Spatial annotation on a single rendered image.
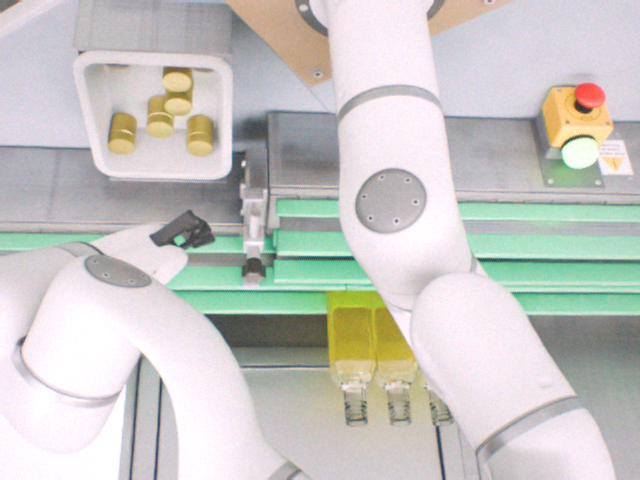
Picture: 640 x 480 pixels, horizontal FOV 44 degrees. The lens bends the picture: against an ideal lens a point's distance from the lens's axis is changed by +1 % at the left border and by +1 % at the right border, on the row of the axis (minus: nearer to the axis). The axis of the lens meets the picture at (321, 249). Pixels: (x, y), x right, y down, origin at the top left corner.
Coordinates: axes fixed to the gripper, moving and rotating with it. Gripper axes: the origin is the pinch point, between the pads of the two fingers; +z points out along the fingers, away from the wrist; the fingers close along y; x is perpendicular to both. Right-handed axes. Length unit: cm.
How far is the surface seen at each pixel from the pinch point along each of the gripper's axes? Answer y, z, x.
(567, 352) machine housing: 14, 61, -42
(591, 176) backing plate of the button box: 35, 43, -20
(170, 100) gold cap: 4.1, 15.1, 18.0
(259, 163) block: 5.0, 24.2, 7.1
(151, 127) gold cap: -1.2, 17.6, 18.2
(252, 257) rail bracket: 0.3, 15.3, -3.1
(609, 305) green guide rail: 25, 54, -38
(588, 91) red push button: 41, 38, -11
